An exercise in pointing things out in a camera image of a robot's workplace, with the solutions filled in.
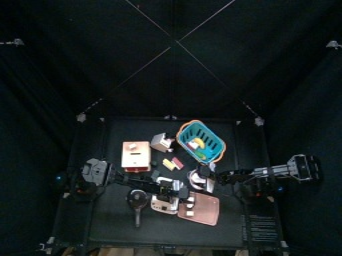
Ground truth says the teal basket with orange rim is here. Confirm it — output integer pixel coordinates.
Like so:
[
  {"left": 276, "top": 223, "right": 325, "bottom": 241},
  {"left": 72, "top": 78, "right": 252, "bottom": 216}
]
[{"left": 175, "top": 119, "right": 227, "bottom": 165}]

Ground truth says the white text label sticker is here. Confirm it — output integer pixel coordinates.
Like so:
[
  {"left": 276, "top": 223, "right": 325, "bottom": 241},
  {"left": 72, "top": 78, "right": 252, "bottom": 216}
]
[{"left": 248, "top": 213, "right": 281, "bottom": 244}]

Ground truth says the red toy block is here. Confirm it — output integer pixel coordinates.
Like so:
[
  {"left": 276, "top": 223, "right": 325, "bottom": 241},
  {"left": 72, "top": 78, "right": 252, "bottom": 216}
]
[{"left": 171, "top": 156, "right": 186, "bottom": 170}]

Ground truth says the small open wooden box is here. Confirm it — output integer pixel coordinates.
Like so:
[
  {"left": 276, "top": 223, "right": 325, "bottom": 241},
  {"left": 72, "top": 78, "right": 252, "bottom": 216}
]
[{"left": 150, "top": 132, "right": 175, "bottom": 153}]

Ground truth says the pink cutting board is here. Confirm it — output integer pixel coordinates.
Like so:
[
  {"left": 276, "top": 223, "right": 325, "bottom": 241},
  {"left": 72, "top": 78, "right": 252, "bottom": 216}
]
[{"left": 177, "top": 191, "right": 222, "bottom": 227}]

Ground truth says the yellow toy block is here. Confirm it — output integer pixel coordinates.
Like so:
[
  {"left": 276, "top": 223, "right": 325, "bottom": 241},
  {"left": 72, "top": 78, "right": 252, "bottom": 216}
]
[{"left": 162, "top": 158, "right": 177, "bottom": 172}]

